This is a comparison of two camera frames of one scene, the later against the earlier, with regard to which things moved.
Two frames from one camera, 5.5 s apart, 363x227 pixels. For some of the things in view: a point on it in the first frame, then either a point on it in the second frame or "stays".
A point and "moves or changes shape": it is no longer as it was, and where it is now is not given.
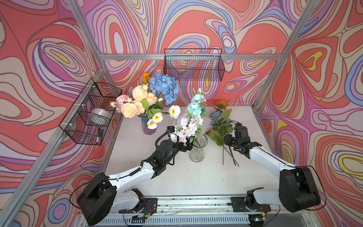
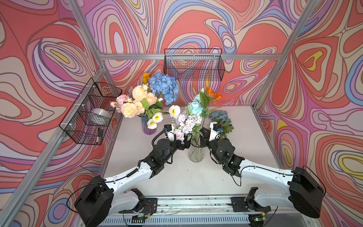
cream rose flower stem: [139, 92] stays
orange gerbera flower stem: [222, 104] → [206, 96]
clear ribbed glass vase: [197, 153] stays
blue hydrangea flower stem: [165, 84] stays
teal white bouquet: [220, 119] stays
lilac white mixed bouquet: [185, 127] moves or changes shape
